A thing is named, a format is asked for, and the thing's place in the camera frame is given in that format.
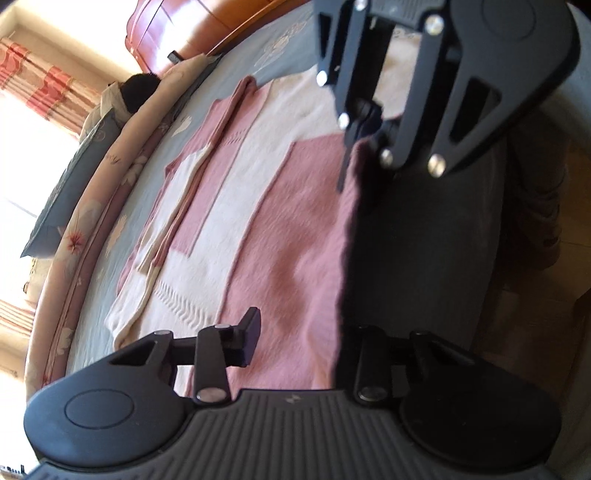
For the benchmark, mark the blue floral bed sheet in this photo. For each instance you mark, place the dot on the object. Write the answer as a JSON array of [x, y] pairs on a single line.
[[138, 184]]

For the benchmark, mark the pink floral folded quilt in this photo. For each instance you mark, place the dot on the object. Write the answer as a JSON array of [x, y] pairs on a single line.
[[90, 209]]

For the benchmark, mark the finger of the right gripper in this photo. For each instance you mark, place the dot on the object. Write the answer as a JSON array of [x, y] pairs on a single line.
[[363, 121], [388, 137]]

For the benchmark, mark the person lying on bed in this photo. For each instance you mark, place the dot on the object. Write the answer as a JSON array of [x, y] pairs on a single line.
[[124, 98]]

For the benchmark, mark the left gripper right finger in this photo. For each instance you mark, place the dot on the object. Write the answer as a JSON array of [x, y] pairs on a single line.
[[373, 372]]

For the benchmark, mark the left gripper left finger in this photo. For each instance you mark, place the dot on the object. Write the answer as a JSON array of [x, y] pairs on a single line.
[[218, 348]]

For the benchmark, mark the orange wooden headboard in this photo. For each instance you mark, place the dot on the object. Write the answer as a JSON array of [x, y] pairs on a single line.
[[160, 33]]

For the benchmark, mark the red striped curtain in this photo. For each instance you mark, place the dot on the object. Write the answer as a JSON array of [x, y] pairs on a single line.
[[44, 88], [16, 319]]

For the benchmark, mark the red striped curtain left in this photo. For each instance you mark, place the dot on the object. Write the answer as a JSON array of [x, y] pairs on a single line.
[[16, 319]]

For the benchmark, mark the pink and white knit sweater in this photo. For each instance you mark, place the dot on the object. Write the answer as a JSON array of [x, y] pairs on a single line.
[[254, 212]]

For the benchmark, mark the blue pillow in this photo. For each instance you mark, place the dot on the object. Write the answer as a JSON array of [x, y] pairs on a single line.
[[54, 217]]

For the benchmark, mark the red striped curtain right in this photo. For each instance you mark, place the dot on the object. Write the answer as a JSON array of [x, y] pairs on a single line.
[[44, 88]]

